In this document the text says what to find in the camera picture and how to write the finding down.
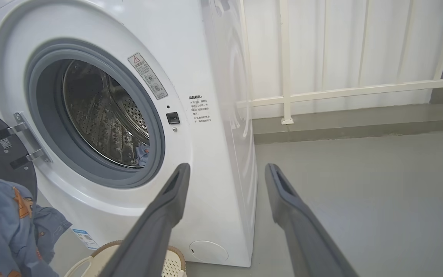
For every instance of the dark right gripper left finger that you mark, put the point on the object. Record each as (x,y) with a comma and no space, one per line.
(156,238)

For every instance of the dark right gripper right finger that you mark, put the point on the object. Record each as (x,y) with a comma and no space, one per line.
(302,238)

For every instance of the blue garment with orange prints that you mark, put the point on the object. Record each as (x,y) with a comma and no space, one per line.
(2,231)
(143,154)

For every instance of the black door lock slot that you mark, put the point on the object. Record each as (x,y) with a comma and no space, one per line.
(173,117)

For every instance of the stainless steel washing machine drum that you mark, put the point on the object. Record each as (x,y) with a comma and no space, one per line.
(98,123)

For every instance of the silver metal door hinge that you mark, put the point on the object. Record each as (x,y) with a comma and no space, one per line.
(33,134)

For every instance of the white front-load washing machine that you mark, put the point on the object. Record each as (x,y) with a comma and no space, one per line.
(190,57)

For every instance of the cream perforated basket brown rim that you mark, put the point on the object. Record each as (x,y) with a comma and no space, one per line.
(173,265)

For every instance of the round white drain filter cover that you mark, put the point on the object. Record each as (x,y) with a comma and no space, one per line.
(208,252)

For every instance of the blue energy label sticker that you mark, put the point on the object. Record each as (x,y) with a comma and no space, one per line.
(86,239)

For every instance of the printed instruction text label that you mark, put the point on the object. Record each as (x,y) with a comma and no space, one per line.
(200,109)

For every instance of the grey warning sticker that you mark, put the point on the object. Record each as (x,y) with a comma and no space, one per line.
(147,76)

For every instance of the white metal railing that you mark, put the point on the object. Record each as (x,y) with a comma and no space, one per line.
(285,57)

